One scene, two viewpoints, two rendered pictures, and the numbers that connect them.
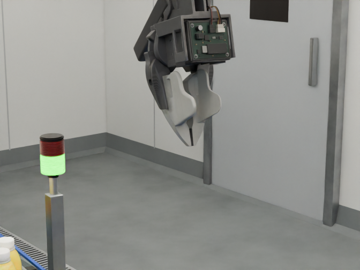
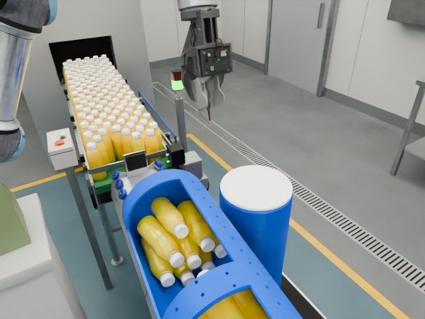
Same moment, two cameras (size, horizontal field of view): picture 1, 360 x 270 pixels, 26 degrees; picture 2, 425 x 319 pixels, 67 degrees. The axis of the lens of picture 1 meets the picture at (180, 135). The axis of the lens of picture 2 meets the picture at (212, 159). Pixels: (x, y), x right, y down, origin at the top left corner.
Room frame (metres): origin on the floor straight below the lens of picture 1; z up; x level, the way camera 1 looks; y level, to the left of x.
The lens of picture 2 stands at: (0.32, -0.12, 1.80)
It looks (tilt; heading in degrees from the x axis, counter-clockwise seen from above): 34 degrees down; 9
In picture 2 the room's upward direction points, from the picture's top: 2 degrees counter-clockwise
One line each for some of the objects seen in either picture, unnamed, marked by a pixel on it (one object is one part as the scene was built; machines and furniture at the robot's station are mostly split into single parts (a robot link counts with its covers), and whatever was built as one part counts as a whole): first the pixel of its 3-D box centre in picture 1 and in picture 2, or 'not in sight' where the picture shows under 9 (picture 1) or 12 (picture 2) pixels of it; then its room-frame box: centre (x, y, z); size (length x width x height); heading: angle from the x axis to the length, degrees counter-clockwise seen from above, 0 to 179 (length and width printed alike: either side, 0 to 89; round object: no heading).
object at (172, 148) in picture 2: not in sight; (175, 156); (1.61, 0.28, 0.95); 0.10 x 0.07 x 0.10; 124
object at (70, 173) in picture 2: not in sight; (90, 231); (1.47, 0.78, 0.50); 0.04 x 0.04 x 1.00; 34
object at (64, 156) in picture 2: not in sight; (62, 148); (1.47, 0.78, 1.05); 0.20 x 0.10 x 0.10; 34
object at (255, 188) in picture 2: not in sight; (255, 186); (1.30, -0.12, 1.03); 0.28 x 0.28 x 0.01
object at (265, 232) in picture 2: not in sight; (251, 261); (1.30, -0.12, 0.59); 0.28 x 0.28 x 0.88
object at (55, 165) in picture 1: (52, 163); (177, 83); (1.98, 0.33, 1.18); 0.06 x 0.06 x 0.05
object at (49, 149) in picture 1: (52, 146); (176, 75); (1.98, 0.33, 1.23); 0.06 x 0.06 x 0.04
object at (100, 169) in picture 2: not in sight; (133, 160); (1.52, 0.46, 0.96); 0.40 x 0.01 x 0.03; 124
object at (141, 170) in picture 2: not in sight; (136, 164); (1.46, 0.42, 0.99); 0.10 x 0.02 x 0.12; 124
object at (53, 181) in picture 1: (52, 165); (177, 84); (1.98, 0.33, 1.18); 0.06 x 0.06 x 0.16
